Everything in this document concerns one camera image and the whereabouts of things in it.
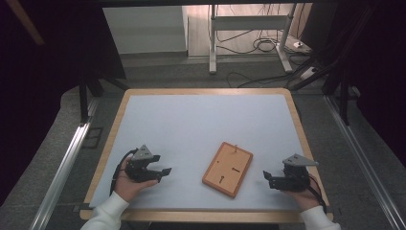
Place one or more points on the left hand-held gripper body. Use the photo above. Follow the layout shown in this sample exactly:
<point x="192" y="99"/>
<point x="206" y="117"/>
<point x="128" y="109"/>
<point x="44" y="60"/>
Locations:
<point x="138" y="167"/>

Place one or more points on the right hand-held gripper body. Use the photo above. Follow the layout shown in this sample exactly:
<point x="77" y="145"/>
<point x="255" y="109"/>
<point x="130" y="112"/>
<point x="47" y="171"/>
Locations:
<point x="295" y="177"/>

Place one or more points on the wooden picture frame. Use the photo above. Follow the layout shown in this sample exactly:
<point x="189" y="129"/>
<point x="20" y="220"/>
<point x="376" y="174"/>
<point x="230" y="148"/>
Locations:
<point x="227" y="169"/>

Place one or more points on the person's right hand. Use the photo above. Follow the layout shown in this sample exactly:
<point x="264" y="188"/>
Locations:
<point x="303" y="198"/>

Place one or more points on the person's left hand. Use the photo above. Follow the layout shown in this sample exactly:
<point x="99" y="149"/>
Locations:
<point x="128" y="188"/>

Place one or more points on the black metal stand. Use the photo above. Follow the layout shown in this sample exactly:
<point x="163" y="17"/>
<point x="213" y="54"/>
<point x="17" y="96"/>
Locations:
<point x="343" y="99"/>
<point x="84" y="99"/>

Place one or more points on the white power strip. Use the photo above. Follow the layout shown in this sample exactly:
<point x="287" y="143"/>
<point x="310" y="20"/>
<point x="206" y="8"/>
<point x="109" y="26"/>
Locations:
<point x="308" y="73"/>

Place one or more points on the white panel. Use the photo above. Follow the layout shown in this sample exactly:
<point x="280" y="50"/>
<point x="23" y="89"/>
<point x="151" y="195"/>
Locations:
<point x="145" y="30"/>

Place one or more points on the small white adapter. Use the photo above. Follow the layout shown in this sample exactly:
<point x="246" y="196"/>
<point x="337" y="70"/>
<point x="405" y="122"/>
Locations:
<point x="297" y="44"/>

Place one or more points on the dark curtain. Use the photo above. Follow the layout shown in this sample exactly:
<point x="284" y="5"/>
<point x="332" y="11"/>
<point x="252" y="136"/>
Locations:
<point x="38" y="80"/>
<point x="379" y="70"/>

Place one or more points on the aluminium rail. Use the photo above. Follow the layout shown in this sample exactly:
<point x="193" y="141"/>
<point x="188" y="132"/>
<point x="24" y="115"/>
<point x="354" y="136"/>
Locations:
<point x="362" y="156"/>
<point x="60" y="174"/>

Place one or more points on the white metal desk frame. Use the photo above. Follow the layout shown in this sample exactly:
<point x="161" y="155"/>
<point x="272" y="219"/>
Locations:
<point x="249" y="23"/>

